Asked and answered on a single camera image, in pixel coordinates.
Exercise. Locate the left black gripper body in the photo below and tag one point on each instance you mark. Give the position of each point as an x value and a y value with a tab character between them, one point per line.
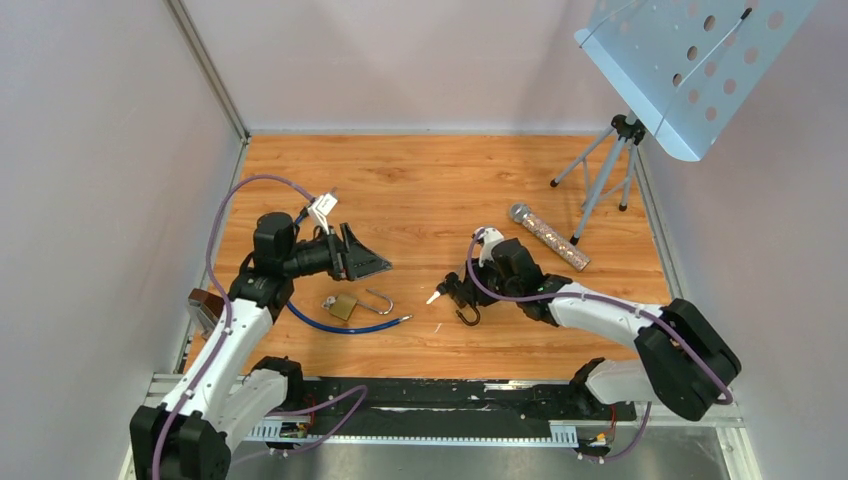
318	256

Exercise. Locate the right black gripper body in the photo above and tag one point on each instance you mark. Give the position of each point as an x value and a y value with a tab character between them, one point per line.
490	279

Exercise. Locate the brass padlock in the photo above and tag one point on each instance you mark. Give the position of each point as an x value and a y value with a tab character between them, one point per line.
343	305

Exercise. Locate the small black padlock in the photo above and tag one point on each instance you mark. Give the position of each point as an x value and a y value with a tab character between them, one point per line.
468	314

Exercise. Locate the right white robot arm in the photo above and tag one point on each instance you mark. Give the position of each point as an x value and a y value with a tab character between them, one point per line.
682	362

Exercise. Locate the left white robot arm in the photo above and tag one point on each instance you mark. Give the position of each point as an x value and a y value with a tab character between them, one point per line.
194	430

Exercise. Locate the glitter microphone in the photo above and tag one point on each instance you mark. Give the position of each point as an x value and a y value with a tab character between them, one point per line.
521	214

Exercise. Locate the brown wooden block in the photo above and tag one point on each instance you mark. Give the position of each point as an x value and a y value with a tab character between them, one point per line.
204	309

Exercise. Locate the blue music stand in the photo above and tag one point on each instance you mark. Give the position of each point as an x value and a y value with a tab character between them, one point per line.
684	70

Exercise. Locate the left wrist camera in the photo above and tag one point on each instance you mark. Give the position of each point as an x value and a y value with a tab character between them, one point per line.
320	208

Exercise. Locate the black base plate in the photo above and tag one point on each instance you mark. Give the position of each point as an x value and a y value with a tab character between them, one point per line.
447	408

